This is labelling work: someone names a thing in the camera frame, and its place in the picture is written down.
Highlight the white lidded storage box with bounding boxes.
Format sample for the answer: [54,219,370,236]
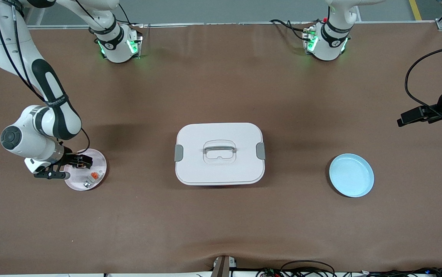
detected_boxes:
[174,122,266,186]

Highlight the pink round plate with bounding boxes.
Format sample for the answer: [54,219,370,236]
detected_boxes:
[64,149,107,192]

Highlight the light blue round plate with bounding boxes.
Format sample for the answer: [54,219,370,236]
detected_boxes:
[329,153,375,198]

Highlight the brown table cover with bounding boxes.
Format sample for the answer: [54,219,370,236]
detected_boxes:
[0,21,442,275]

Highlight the white orange green-button switch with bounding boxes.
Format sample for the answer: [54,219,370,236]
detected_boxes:
[83,170,104,189]

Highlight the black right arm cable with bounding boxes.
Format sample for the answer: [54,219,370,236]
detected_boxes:
[0,0,91,155]

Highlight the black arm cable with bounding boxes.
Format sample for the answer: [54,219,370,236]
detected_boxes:
[0,0,91,155]
[405,42,442,113]

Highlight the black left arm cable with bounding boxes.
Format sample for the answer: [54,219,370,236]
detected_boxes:
[405,42,442,113]

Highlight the tangled coloured wire bundle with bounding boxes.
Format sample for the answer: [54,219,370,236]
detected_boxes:
[256,267,442,277]

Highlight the black base cables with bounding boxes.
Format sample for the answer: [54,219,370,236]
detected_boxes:
[270,18,314,42]

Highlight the black looped cable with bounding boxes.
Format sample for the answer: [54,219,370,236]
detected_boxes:
[281,260,336,277]

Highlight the grey metal bracket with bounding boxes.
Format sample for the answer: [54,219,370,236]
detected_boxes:
[210,255,238,277]

